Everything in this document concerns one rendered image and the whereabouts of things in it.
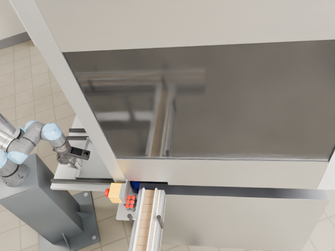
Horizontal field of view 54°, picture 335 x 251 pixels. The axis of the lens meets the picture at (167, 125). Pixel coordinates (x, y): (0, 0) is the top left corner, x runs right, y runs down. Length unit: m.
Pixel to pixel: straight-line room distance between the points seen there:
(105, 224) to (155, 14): 2.05
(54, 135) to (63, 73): 0.55
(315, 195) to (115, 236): 1.51
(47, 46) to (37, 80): 3.00
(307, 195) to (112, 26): 1.20
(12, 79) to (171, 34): 3.44
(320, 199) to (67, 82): 1.22
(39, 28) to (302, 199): 1.32
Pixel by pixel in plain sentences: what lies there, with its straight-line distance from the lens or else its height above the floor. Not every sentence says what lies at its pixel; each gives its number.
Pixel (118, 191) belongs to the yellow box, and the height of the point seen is 1.03.
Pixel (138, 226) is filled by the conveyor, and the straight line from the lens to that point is 1.55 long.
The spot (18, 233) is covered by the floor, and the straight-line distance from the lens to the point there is 2.97.
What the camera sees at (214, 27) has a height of 1.86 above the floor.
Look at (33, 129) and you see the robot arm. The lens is 1.66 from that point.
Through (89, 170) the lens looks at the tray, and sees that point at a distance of 1.85.
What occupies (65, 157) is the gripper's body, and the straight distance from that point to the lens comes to 1.74.
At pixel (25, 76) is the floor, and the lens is 4.14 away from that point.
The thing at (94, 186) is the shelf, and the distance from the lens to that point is 1.80.
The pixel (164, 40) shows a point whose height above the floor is 1.82.
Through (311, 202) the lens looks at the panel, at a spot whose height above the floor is 0.85.
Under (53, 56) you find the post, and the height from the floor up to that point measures 1.79.
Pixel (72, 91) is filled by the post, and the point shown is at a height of 1.64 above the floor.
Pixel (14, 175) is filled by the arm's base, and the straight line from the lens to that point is 2.08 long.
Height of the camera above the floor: 2.37
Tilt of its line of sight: 51 degrees down
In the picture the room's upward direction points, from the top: 13 degrees counter-clockwise
